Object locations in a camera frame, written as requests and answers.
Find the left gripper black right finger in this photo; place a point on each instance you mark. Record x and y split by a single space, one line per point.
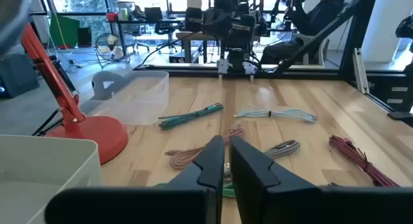
251 179

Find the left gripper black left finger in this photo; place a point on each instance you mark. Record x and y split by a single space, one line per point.
206 172

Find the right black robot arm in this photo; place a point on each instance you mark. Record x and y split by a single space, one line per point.
240 33

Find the clear plastic bin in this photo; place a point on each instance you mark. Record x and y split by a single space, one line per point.
135 101

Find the red desk lamp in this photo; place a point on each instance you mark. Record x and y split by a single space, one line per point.
93 137

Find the black arched clamp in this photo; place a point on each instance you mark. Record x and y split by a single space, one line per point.
100 85

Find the wooden workbench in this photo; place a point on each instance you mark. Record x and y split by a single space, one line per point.
193 35

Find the white chair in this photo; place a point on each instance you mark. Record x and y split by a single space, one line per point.
322 49

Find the floor fan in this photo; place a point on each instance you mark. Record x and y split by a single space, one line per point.
111 49

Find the black office desk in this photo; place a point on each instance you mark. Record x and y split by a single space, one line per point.
145 22

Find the black computer monitor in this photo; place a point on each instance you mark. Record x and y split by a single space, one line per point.
153 15

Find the white plastic bin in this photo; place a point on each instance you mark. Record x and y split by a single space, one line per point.
38 172

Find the person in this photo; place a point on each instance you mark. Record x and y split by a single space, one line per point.
319 17

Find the small red box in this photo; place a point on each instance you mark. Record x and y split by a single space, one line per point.
112 17

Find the green board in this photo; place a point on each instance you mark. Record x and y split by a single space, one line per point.
66 32

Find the dark computer tower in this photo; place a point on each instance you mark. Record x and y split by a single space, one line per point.
19 75

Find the black aluminium table frame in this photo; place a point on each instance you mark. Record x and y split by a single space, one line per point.
306 74

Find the silver aluminium bracket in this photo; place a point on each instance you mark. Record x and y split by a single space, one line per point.
359 72

